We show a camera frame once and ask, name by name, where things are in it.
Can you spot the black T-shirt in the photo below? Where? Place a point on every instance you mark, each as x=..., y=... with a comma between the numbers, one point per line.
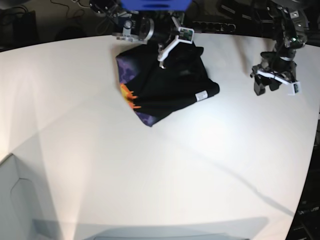
x=155, y=92

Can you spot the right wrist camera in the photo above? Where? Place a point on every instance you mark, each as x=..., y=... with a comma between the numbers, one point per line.
x=186, y=35

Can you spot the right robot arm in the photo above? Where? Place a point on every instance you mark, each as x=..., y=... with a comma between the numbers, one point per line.
x=142, y=26

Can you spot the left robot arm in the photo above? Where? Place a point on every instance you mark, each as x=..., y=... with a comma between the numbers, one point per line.
x=289, y=24

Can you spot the blue box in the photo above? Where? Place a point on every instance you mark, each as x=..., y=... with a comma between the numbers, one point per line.
x=156, y=5

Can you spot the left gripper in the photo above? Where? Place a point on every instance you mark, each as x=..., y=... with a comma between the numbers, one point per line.
x=273, y=71

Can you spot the black power strip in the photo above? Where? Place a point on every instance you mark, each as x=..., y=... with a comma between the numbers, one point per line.
x=213, y=27

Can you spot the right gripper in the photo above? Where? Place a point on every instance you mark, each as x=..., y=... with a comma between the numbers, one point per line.
x=164, y=28

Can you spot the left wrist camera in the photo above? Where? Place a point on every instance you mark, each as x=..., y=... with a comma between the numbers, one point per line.
x=294, y=88

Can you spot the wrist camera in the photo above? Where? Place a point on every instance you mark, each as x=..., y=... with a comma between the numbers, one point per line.
x=294, y=88
x=186, y=35

